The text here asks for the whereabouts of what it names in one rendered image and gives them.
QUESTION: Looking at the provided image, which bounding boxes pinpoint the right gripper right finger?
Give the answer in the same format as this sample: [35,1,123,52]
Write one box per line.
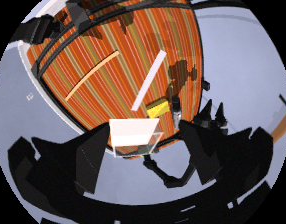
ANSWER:
[178,119,252,186]

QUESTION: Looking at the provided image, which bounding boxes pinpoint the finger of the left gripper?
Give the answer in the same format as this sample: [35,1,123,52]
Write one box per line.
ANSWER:
[215,102,226,121]
[197,99,212,120]

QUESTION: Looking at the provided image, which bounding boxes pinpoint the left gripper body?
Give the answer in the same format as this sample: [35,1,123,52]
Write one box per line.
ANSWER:
[193,116,228,129]

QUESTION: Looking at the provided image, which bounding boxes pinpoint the light orange wooden stick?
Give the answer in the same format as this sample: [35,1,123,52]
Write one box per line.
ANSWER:
[65,51,119,101]

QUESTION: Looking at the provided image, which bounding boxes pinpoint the yellow sponge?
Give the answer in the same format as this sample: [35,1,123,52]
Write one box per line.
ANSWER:
[146,98,170,119]

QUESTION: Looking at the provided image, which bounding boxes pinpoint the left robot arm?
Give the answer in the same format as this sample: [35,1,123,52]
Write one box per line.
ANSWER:
[142,126,228,189]

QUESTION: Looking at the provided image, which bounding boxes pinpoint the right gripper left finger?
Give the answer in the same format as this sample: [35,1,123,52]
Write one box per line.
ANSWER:
[31,122,111,195]

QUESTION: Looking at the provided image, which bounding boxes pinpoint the white flat bar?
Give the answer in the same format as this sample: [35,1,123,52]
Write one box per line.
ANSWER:
[131,49,166,111]

